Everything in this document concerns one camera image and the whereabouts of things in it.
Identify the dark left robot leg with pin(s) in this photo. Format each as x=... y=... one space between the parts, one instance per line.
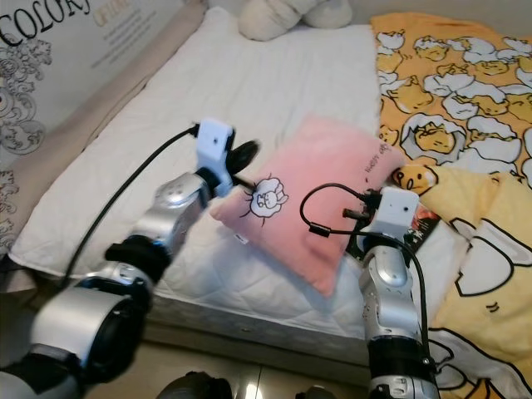
x=191 y=387

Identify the white quilted mattress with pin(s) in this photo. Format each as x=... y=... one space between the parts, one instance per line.
x=258 y=83

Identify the pink sheep print pillow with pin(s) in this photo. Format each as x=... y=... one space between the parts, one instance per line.
x=316 y=187

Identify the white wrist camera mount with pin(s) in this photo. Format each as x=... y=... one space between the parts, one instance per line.
x=396 y=212
x=214 y=143

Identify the dark right robot leg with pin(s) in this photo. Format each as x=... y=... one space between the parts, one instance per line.
x=309 y=393

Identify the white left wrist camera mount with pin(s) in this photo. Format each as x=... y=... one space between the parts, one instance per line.
x=214 y=143

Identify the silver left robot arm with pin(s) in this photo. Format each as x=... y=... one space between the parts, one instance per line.
x=79 y=324

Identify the yellow egg cartoon blanket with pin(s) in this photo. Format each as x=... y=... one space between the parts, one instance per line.
x=465 y=91

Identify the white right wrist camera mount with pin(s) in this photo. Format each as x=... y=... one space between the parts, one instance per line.
x=396 y=212

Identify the dark robot leg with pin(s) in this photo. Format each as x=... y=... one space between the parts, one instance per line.
x=309 y=393
x=191 y=387

